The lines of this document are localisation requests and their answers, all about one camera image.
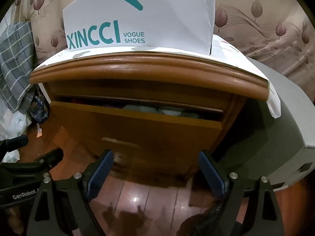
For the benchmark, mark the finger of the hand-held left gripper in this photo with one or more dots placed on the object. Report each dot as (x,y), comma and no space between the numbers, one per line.
(14,143)
(49,159)

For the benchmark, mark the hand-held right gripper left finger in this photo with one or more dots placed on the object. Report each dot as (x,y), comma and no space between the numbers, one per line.
(101,172)

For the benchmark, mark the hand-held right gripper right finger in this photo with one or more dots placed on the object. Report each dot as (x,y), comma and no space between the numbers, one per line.
(212,174)

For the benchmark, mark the wooden drawer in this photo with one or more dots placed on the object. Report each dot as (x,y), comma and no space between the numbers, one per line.
(135,132)

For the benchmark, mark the white underwear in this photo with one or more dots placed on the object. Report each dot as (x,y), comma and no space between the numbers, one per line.
(172,111)

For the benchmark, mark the white shoe box teal print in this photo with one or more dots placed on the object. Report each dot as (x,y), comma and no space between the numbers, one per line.
(147,29)

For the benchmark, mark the white sheer cloth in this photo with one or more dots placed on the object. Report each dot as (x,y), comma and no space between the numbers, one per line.
(12,125)

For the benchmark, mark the small orange wrapper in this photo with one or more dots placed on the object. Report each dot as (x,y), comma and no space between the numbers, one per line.
(39,133)

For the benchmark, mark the blue snack bag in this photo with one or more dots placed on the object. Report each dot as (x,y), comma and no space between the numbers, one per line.
(38,108)

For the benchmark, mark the large grey plastic housing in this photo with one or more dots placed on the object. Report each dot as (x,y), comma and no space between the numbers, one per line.
(275,132)

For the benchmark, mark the grey plaid blanket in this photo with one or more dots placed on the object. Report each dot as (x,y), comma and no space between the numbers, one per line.
(14,61)

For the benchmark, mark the wooden nightstand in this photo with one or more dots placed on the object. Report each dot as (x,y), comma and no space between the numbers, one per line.
(147,68)

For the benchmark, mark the beige floral bed sheet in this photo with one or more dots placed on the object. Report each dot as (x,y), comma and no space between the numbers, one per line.
(258,29)

